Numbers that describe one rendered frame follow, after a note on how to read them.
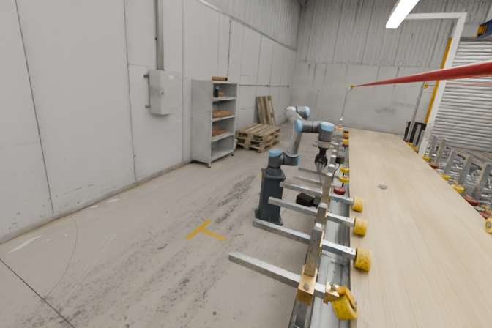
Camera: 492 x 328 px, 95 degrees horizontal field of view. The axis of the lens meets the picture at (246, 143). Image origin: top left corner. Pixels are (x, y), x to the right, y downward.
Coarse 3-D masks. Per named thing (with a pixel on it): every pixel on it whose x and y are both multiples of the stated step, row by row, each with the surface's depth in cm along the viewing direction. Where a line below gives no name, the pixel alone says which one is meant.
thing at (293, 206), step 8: (272, 200) 133; (280, 200) 133; (288, 208) 130; (296, 208) 128; (304, 208) 126; (312, 208) 127; (328, 216) 121; (336, 216) 121; (344, 224) 119; (352, 224) 117
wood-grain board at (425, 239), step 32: (352, 128) 419; (352, 160) 235; (384, 160) 243; (416, 160) 252; (352, 192) 164; (384, 192) 168; (416, 192) 172; (448, 192) 177; (384, 224) 128; (416, 224) 130; (448, 224) 133; (480, 224) 136; (384, 256) 103; (416, 256) 105; (448, 256) 106; (480, 256) 108; (352, 288) 85; (384, 288) 86; (416, 288) 88; (448, 288) 89; (480, 288) 90; (352, 320) 74; (384, 320) 75; (416, 320) 75; (448, 320) 76; (480, 320) 77
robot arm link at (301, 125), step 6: (288, 108) 214; (294, 108) 215; (288, 114) 202; (294, 114) 190; (294, 120) 180; (300, 120) 168; (294, 126) 172; (300, 126) 166; (306, 126) 166; (312, 126) 166; (300, 132) 170; (306, 132) 169
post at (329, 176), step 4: (328, 172) 122; (328, 176) 121; (324, 180) 122; (328, 180) 121; (324, 184) 122; (328, 184) 122; (324, 188) 123; (328, 188) 122; (324, 192) 123; (328, 192) 122; (324, 196) 124; (328, 196) 123; (324, 200) 124
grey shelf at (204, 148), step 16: (192, 80) 393; (192, 96) 404; (208, 96) 386; (224, 96) 464; (192, 112) 409; (208, 112) 393; (192, 128) 417; (208, 128) 400; (224, 128) 491; (192, 144) 425; (208, 144) 478; (224, 144) 500; (208, 160) 415
